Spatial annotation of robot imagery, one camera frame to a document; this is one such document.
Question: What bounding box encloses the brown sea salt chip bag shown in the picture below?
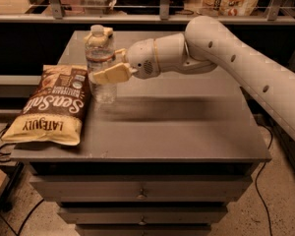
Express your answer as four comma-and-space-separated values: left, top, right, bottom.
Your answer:
2, 65, 91, 146

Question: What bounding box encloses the grey drawer cabinet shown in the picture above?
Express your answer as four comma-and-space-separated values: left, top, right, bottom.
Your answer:
9, 29, 272, 236

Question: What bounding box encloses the black cable left floor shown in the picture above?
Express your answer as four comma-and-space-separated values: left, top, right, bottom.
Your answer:
0, 124, 45, 236

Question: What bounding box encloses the metal railing frame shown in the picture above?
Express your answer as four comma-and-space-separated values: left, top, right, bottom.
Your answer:
0, 0, 295, 25

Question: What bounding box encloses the drawer knob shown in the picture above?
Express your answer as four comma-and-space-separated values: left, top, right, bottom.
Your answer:
138, 216, 148, 226
137, 189, 148, 201

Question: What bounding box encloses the clear plastic water bottle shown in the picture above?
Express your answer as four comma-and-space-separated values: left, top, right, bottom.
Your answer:
85, 36, 117, 103

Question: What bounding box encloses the black cable floor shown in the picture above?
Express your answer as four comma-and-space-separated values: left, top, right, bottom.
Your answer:
0, 124, 45, 236
254, 125, 274, 236

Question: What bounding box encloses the top drawer knob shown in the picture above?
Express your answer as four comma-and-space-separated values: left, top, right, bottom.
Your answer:
137, 189, 148, 201

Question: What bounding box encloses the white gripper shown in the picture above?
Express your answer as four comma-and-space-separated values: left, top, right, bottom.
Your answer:
91, 38, 160, 85

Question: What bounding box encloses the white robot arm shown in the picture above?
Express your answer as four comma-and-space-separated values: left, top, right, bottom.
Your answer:
90, 16, 295, 141

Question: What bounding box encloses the yellow sponge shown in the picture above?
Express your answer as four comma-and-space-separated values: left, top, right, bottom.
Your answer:
84, 25, 113, 46

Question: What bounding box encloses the black cable right floor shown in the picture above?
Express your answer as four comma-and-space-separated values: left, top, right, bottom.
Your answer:
254, 125, 274, 236

